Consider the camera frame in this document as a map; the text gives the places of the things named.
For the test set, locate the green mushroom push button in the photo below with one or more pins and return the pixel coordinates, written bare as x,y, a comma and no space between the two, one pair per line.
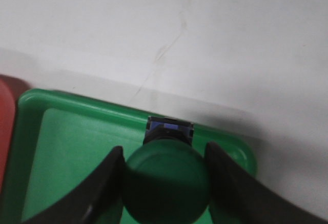
166,180

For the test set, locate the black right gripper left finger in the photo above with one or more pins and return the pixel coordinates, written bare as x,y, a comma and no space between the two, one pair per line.
87,201

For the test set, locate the green plastic tray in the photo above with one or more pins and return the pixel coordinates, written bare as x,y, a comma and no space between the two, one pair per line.
58,140

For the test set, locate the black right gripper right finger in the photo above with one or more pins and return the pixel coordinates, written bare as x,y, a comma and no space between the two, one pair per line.
237,191

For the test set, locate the red plastic tray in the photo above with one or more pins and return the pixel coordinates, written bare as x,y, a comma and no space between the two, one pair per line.
8,110

